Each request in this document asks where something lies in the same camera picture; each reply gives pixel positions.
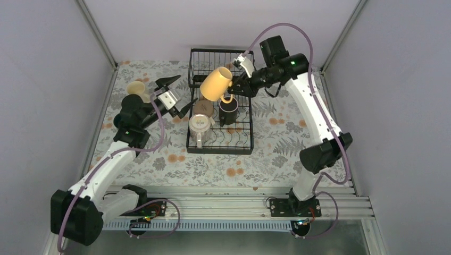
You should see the yellow ceramic mug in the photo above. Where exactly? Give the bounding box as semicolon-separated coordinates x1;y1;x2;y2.
200;66;233;104

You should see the aluminium mounting rail frame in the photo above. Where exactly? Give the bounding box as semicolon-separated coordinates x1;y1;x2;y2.
42;0;388;255

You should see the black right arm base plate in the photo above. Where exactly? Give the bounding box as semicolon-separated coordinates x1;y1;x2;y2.
267;197;322;217

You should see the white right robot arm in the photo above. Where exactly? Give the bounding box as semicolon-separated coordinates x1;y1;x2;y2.
228;36;353;217

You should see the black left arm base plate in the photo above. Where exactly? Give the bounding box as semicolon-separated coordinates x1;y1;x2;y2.
121;198;167;218

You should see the cream ribbed ceramic mug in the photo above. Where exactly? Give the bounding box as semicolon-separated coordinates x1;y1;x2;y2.
126;81;150;103

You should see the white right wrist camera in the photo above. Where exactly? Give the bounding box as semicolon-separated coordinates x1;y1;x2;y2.
232;54;255;78

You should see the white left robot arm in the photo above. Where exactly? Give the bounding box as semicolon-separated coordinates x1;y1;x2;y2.
51;75;195;253

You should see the black wire dish rack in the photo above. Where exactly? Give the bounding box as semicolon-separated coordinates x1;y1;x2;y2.
186;48;254;155

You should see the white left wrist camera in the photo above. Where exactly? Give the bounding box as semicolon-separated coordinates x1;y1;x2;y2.
157;90;181;110

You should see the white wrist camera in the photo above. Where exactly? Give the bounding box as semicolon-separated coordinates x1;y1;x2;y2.
157;90;181;110
232;54;255;78

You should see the floral patterned table mat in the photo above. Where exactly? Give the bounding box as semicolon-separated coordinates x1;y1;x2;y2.
91;61;313;188

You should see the black mug white rim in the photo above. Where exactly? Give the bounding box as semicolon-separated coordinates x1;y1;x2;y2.
219;97;239;127

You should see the floral iridescent white mug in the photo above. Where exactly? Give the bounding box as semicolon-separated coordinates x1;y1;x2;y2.
189;114;215;149

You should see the beige and white mug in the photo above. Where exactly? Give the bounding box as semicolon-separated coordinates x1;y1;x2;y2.
193;100;214;117

